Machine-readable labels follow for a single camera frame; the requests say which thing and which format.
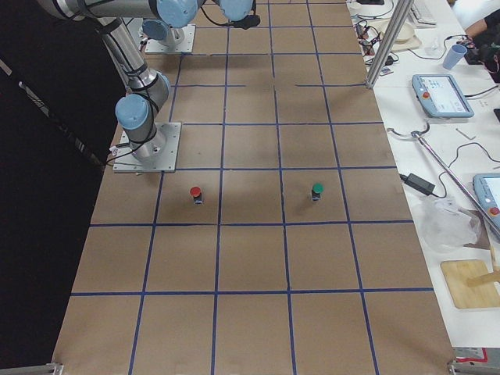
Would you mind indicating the wooden cutting board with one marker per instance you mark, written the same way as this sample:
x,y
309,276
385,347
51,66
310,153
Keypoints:
x,y
470,284

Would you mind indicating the green push button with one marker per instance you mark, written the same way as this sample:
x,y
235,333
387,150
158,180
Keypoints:
x,y
316,192

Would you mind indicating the right teach pendant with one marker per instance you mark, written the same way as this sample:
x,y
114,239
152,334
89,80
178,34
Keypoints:
x,y
486,188

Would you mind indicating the black power adapter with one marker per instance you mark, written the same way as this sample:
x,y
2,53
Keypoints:
x,y
418,183

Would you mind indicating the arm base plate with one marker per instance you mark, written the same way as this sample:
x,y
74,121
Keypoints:
x,y
164,148
185,43

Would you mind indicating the red push button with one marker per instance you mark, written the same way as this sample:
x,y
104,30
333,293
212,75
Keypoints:
x,y
196,194

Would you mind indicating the left teach pendant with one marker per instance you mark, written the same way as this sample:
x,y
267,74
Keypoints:
x,y
440,96

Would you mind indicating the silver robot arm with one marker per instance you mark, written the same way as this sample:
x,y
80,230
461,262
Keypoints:
x,y
234,9
149,89

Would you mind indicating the teach pendant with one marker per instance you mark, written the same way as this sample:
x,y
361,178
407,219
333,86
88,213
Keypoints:
x,y
486,188
440,96

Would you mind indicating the blue plastic cup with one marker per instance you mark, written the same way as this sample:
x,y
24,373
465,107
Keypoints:
x,y
454,55

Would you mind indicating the clear plastic bag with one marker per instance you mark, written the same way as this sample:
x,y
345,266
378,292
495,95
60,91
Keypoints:
x,y
444,225

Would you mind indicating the aluminium frame post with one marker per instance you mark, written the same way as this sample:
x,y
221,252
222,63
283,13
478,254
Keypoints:
x,y
401,11

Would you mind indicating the seated person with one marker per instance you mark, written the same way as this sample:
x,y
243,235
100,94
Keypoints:
x,y
485,36

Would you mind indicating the metal walking cane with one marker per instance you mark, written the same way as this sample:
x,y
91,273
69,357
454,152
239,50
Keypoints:
x,y
419,136

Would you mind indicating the beige tray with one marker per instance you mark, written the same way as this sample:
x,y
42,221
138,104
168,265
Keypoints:
x,y
371,22

